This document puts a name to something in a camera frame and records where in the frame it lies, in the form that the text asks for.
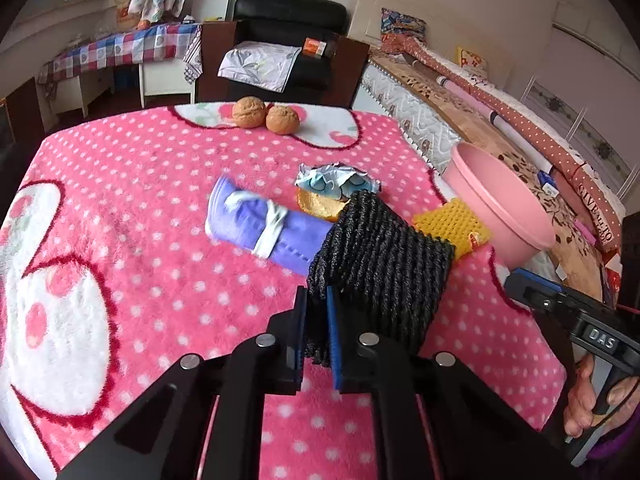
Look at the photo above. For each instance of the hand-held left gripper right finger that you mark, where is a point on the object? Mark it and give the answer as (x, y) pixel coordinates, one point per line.
(335, 340)

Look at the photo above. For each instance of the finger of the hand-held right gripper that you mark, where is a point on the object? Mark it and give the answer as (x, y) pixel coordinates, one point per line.
(540, 297)
(535, 277)

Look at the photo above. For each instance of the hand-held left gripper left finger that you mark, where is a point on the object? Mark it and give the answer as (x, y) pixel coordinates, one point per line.
(300, 340)

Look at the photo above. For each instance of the pink plastic bucket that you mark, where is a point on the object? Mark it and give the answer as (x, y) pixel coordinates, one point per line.
(500, 220)

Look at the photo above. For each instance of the black foam net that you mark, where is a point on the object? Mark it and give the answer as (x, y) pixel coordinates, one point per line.
(380, 260)

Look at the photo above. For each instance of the purple wrapper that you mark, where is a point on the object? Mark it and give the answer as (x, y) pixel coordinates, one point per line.
(295, 240)

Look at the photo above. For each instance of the yellow foam net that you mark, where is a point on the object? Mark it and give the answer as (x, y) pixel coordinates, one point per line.
(440, 222)

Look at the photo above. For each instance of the orange peel piece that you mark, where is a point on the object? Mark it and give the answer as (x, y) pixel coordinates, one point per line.
(315, 205)

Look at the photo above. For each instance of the silver foil wrapper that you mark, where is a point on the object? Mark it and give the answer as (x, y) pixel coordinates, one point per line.
(325, 177)

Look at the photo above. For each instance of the person's right forearm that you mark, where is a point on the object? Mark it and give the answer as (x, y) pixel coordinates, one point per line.
(620, 455)

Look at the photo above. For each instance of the person's right hand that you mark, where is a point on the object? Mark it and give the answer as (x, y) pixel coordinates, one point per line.
(577, 400)

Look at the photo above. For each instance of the blue tissue pack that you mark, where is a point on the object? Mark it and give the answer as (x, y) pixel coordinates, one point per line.
(548, 182)

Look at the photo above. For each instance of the polka dot rolled quilt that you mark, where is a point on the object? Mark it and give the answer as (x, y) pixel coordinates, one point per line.
(550, 150)

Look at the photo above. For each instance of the white wardrobe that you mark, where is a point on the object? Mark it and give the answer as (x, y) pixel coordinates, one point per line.
(575, 85)

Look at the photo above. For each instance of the pink polka dot blanket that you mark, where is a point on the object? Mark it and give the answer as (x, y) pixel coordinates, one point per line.
(150, 210)

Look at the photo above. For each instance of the brown leaf bed blanket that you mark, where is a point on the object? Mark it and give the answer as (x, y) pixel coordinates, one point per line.
(450, 95)

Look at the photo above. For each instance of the white bed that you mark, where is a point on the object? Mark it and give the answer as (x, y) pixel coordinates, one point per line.
(415, 110)

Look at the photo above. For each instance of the brown walnut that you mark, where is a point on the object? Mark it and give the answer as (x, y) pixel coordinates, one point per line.
(282, 119)
(248, 111)

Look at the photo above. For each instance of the yellow floral pillow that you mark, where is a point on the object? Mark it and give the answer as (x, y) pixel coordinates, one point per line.
(472, 60)

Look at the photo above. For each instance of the floral white cloth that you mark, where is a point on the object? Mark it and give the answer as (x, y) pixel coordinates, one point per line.
(260, 62)

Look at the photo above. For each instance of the colourful cartoon pillow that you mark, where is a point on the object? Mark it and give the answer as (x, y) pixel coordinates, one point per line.
(402, 25)

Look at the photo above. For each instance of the small orange box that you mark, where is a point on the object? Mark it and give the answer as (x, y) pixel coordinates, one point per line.
(314, 47)

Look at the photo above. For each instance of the plaid hanging towel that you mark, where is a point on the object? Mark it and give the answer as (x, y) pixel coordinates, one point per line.
(192, 57)

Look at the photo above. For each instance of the black leather armchair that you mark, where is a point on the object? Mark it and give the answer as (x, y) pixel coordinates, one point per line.
(295, 10)

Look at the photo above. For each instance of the checkered tablecloth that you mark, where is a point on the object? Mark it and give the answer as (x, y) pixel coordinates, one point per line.
(125, 45)

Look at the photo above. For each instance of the brown paper bag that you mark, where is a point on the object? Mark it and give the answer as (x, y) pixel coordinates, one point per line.
(122, 10)

